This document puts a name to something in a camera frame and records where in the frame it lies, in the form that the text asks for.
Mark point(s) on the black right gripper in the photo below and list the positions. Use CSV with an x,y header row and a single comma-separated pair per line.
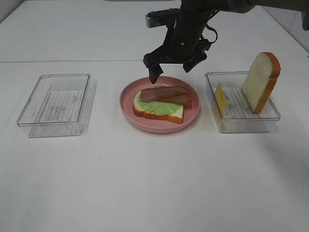
x,y
182,38

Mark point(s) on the bacon strip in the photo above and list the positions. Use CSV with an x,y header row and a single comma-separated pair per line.
x,y
182,99
158,92

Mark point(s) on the green lettuce leaf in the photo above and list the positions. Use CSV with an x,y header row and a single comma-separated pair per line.
x,y
162,101

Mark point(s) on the bread slice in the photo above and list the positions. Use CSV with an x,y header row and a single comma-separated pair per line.
x,y
157,117
260,81

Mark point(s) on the yellow cheese slice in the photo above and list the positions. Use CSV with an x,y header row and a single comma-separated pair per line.
x,y
221,102

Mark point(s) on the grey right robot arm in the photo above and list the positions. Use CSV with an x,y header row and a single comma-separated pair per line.
x,y
244,6

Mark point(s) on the pink round plate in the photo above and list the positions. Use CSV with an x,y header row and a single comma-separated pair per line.
x,y
153,125

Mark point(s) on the clear right plastic tray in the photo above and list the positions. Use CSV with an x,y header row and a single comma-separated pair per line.
x,y
238,117

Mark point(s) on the clear plastic tray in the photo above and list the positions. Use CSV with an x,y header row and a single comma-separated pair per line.
x,y
238,117
59,105

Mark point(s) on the clear left plastic tray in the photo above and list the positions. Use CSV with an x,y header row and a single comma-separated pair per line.
x,y
59,105

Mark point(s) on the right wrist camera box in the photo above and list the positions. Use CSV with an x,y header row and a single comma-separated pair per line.
x,y
161,18

